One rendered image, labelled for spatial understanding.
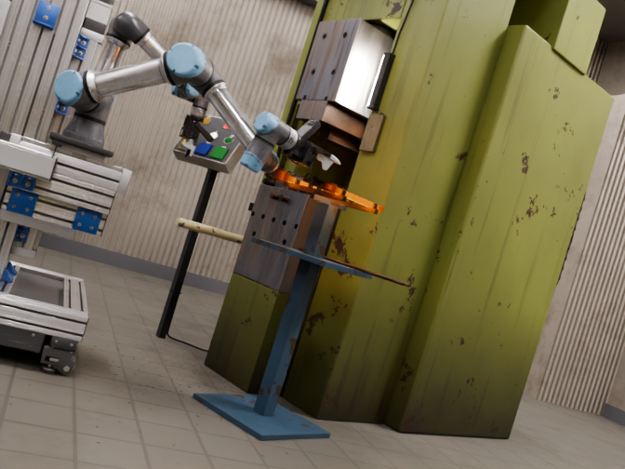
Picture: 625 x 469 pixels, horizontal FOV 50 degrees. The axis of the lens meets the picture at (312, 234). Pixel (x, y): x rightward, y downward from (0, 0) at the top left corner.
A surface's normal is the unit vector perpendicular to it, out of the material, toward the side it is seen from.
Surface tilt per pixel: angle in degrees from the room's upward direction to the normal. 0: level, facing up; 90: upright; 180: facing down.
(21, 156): 90
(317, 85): 90
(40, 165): 90
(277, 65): 90
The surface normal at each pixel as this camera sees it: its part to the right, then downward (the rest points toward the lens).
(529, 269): 0.62, 0.19
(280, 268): -0.72, -0.23
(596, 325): 0.34, 0.10
